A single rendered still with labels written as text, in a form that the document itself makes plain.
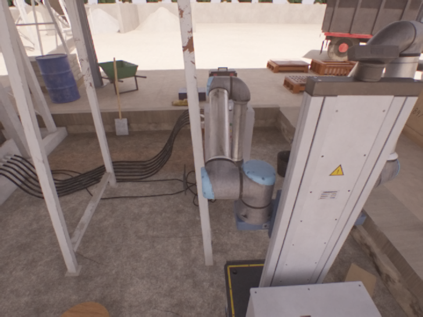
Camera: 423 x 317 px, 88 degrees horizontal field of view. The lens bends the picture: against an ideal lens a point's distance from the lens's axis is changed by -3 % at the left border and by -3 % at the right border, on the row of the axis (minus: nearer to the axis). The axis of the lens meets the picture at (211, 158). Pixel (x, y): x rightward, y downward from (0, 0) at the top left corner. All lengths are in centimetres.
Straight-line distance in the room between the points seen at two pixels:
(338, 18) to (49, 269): 986
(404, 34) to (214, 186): 92
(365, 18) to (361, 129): 906
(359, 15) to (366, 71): 908
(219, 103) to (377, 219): 191
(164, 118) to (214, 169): 343
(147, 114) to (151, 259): 277
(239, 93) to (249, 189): 60
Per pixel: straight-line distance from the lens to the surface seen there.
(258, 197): 104
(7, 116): 392
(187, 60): 146
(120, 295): 227
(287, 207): 97
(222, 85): 134
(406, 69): 124
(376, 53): 81
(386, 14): 990
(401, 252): 245
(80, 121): 483
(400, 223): 274
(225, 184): 99
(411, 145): 430
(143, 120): 445
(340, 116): 81
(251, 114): 189
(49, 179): 197
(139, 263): 237
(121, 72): 563
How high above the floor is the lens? 195
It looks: 34 degrees down
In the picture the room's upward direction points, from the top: straight up
